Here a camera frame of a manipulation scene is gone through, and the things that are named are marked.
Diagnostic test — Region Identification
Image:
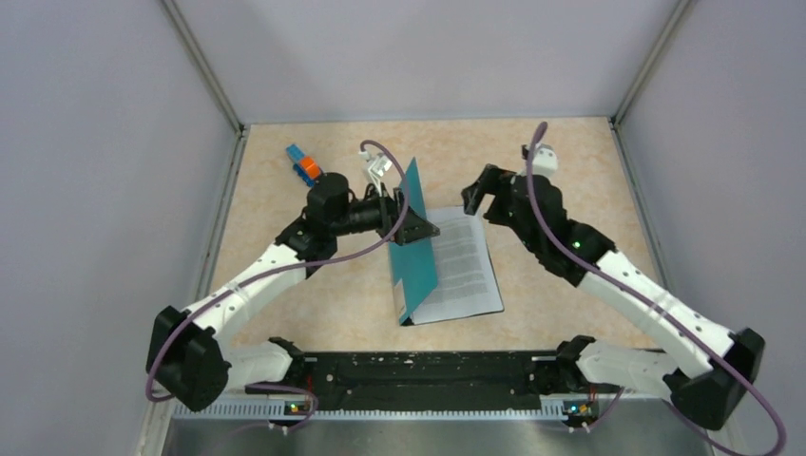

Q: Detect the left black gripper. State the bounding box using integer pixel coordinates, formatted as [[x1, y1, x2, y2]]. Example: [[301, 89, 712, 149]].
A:
[[331, 182, 439, 246]]

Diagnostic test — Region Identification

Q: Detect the teal folder black inside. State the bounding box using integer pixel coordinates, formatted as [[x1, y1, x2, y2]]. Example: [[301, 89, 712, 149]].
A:
[[387, 156, 441, 327]]

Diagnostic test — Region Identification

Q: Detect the printed paper sheet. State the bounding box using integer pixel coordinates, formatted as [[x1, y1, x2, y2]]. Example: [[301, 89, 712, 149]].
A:
[[411, 206, 505, 325]]

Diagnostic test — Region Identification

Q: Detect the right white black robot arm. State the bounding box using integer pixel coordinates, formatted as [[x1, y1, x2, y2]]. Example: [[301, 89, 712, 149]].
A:
[[461, 164, 765, 430]]

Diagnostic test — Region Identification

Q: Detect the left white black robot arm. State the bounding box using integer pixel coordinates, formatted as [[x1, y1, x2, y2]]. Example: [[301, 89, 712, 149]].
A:
[[145, 173, 439, 411]]

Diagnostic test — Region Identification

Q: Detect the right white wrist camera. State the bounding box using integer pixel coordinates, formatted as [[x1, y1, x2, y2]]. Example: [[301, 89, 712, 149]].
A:
[[531, 142, 559, 178]]

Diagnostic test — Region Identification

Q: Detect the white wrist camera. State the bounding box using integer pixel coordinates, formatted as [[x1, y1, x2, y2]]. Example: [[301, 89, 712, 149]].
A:
[[531, 142, 559, 178], [357, 151, 393, 193]]

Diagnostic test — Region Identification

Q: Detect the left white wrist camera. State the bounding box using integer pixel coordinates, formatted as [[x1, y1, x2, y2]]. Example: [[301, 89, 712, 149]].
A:
[[357, 151, 393, 193]]

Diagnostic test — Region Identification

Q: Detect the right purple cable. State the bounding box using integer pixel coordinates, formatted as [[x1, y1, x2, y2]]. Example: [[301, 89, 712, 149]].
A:
[[525, 121, 788, 456]]

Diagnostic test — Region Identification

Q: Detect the right aluminium frame post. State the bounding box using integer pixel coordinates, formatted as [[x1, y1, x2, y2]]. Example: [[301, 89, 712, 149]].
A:
[[610, 0, 697, 129]]

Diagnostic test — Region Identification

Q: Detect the aluminium frame post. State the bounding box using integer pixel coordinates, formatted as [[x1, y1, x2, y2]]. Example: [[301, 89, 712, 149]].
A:
[[610, 0, 697, 129], [157, 0, 245, 137]]

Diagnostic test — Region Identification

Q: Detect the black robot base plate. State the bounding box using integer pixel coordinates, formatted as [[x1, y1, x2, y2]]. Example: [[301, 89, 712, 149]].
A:
[[280, 351, 617, 411]]

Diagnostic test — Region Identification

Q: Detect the white slotted cable duct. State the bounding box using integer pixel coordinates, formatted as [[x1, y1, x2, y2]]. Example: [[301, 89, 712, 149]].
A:
[[173, 396, 568, 422]]

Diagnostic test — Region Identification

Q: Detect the left aluminium frame post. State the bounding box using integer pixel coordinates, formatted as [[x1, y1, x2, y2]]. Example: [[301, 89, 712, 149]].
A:
[[157, 0, 245, 137]]

